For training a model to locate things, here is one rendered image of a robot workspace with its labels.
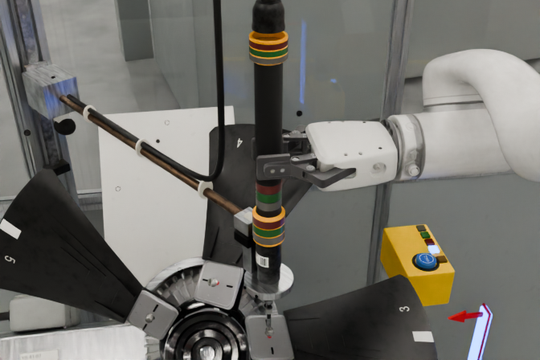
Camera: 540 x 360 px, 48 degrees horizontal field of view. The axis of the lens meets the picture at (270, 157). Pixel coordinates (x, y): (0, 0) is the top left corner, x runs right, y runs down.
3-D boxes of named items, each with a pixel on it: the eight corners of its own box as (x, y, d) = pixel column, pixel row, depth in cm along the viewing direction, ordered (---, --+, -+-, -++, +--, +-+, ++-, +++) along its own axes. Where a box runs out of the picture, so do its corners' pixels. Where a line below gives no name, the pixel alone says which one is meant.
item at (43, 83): (26, 106, 124) (17, 67, 119) (58, 96, 128) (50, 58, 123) (50, 123, 117) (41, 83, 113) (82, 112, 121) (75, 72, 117)
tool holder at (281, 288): (224, 276, 87) (221, 221, 82) (260, 254, 92) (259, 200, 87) (267, 308, 82) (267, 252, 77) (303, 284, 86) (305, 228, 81)
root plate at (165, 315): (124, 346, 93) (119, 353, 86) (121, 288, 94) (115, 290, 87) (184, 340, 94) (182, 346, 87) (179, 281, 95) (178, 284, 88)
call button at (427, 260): (412, 259, 125) (413, 252, 124) (431, 256, 126) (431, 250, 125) (419, 272, 122) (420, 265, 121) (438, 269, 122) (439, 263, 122)
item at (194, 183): (59, 102, 117) (59, 96, 116) (67, 100, 118) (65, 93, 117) (246, 227, 84) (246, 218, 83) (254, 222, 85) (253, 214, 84)
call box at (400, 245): (378, 263, 139) (382, 227, 133) (420, 259, 140) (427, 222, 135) (402, 314, 125) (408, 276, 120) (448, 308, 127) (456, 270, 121)
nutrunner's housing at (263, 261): (249, 296, 87) (242, -27, 64) (269, 283, 90) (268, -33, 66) (267, 310, 85) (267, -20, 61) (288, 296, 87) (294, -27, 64)
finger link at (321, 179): (346, 194, 70) (300, 183, 72) (362, 161, 76) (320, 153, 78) (347, 185, 69) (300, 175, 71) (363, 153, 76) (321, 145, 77)
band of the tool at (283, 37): (241, 59, 69) (241, 34, 67) (268, 50, 71) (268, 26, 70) (267, 70, 66) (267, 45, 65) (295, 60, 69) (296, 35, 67)
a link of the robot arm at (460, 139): (422, 105, 74) (427, 181, 74) (523, 99, 76) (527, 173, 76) (398, 108, 82) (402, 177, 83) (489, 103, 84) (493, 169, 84)
